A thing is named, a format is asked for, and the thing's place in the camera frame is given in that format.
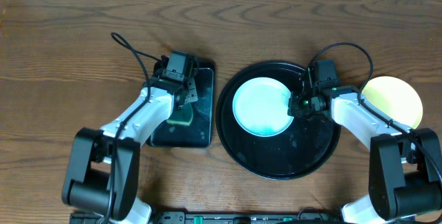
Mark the green yellow sponge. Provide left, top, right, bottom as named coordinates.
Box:
left=166, top=103, right=194, bottom=126

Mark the white plate with M stain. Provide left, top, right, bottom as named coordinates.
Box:
left=232, top=77, right=294, bottom=138

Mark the yellow plate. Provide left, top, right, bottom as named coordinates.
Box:
left=362, top=76, right=423, bottom=129

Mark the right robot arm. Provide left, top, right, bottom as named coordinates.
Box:
left=288, top=86, right=441, bottom=223

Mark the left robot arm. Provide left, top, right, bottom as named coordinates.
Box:
left=61, top=77, right=196, bottom=221

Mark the black round tray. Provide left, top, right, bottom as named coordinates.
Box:
left=215, top=61, right=341, bottom=180

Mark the black rectangular tray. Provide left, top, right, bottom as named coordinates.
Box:
left=146, top=61, right=215, bottom=148

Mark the right black cable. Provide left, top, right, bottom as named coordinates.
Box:
left=303, top=42, right=442, bottom=183

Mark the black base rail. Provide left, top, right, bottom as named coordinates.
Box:
left=68, top=209, right=345, bottom=224

